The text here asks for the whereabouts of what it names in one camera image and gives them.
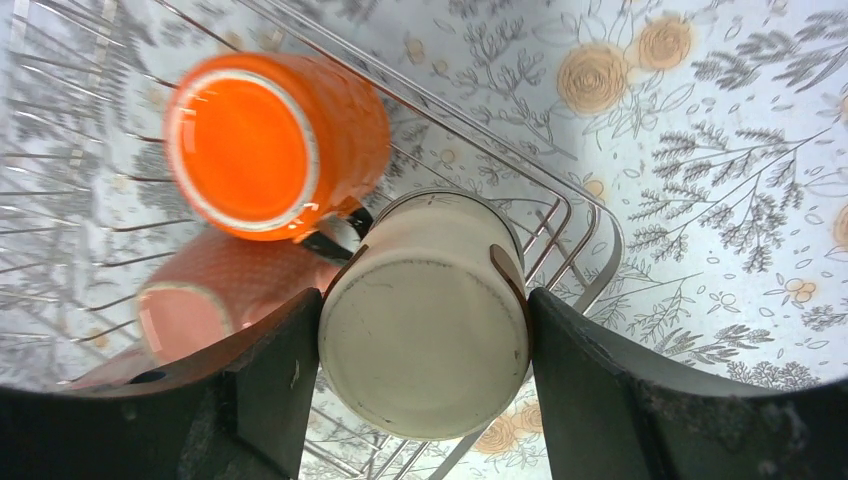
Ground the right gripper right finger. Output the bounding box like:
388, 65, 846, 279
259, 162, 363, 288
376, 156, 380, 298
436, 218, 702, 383
528, 288, 847, 479

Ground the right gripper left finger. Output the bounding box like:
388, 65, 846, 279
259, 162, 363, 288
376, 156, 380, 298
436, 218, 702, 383
1, 288, 323, 479

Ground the pink textured mug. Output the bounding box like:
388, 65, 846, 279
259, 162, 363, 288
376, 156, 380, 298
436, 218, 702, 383
69, 228, 339, 390

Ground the cream brown-banded cup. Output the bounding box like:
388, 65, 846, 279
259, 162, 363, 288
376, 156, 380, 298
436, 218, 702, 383
318, 188, 532, 441

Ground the orange mug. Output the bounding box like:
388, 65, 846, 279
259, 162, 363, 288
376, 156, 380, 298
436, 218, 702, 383
163, 52, 391, 264

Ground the floral table mat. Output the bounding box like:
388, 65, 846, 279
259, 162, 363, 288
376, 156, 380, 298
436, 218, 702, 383
0, 0, 848, 480

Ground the wire dish rack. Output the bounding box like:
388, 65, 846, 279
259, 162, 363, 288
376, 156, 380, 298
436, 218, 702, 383
0, 0, 625, 480

